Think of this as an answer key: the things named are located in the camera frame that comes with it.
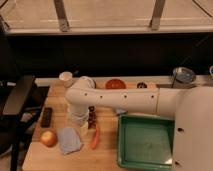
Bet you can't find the dark grape bunch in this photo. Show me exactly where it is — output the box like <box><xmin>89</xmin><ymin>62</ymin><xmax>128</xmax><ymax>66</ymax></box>
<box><xmin>88</xmin><ymin>106</ymin><xmax>96</xmax><ymax>129</ymax></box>

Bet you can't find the black rectangular block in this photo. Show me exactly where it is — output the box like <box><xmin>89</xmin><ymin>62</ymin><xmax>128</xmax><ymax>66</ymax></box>
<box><xmin>41</xmin><ymin>107</ymin><xmax>52</xmax><ymax>128</ymax></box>

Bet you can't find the small metal cup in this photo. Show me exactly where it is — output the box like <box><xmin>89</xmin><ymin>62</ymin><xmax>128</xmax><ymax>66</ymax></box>
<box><xmin>137</xmin><ymin>82</ymin><xmax>147</xmax><ymax>88</ymax></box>

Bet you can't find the blue-grey towel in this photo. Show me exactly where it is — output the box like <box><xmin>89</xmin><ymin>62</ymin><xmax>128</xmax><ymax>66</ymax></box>
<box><xmin>57</xmin><ymin>127</ymin><xmax>83</xmax><ymax>155</ymax></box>

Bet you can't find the silver metal bowl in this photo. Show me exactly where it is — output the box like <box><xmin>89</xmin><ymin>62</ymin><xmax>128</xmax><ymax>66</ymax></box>
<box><xmin>173</xmin><ymin>67</ymin><xmax>196</xmax><ymax>84</ymax></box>

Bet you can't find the white paper cup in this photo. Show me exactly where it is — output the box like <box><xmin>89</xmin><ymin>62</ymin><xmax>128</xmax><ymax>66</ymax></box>
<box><xmin>59</xmin><ymin>71</ymin><xmax>73</xmax><ymax>88</ymax></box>

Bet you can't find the red bowl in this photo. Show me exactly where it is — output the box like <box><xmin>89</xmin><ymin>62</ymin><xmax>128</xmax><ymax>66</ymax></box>
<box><xmin>105</xmin><ymin>79</ymin><xmax>126</xmax><ymax>89</ymax></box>

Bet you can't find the black office chair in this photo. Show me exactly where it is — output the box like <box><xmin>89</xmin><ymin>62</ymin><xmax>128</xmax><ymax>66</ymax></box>
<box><xmin>0</xmin><ymin>76</ymin><xmax>42</xmax><ymax>171</ymax></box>

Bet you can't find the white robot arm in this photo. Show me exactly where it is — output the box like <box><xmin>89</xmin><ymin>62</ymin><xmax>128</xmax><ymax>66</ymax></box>
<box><xmin>65</xmin><ymin>77</ymin><xmax>213</xmax><ymax>171</ymax></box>

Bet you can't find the blue sponge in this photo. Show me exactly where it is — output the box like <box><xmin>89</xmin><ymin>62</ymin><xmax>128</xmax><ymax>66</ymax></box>
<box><xmin>115</xmin><ymin>109</ymin><xmax>127</xmax><ymax>116</ymax></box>

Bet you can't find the red yellow apple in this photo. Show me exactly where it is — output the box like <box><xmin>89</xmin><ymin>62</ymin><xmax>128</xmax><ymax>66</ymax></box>
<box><xmin>40</xmin><ymin>131</ymin><xmax>57</xmax><ymax>147</ymax></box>

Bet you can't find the green plastic tray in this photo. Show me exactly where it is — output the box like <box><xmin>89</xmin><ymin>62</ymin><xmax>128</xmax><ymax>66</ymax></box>
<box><xmin>117</xmin><ymin>115</ymin><xmax>174</xmax><ymax>171</ymax></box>

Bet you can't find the orange carrot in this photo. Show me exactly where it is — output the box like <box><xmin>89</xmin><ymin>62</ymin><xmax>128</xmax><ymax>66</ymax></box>
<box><xmin>91</xmin><ymin>123</ymin><xmax>100</xmax><ymax>150</ymax></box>

